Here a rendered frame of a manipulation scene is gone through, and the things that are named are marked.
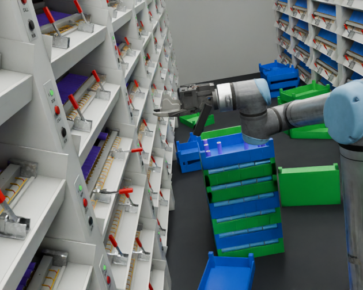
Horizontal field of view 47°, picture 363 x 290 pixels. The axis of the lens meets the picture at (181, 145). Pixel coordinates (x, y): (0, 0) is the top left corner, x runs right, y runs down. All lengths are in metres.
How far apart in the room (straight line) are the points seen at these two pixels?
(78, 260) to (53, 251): 0.05
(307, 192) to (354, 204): 1.32
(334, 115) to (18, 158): 0.61
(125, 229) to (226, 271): 0.73
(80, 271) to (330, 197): 1.66
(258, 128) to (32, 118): 0.81
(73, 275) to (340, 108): 0.61
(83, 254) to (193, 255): 1.23
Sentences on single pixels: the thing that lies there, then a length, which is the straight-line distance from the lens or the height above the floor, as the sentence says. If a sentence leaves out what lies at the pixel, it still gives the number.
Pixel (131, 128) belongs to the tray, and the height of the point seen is 0.77.
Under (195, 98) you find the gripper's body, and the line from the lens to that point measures 1.33.
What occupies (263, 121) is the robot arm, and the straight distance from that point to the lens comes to 1.38.
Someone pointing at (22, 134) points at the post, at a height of 1.02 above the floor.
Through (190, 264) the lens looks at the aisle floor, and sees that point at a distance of 2.00.
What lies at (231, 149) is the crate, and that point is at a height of 0.48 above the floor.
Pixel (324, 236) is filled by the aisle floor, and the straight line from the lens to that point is 2.10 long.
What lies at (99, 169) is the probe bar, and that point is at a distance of 1.19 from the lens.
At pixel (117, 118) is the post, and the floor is 0.81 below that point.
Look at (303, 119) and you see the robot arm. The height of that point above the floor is 0.76.
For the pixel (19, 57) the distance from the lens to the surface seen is 0.74.
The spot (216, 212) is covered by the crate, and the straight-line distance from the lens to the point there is 1.82.
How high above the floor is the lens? 1.23
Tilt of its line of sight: 22 degrees down
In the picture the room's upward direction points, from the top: 11 degrees counter-clockwise
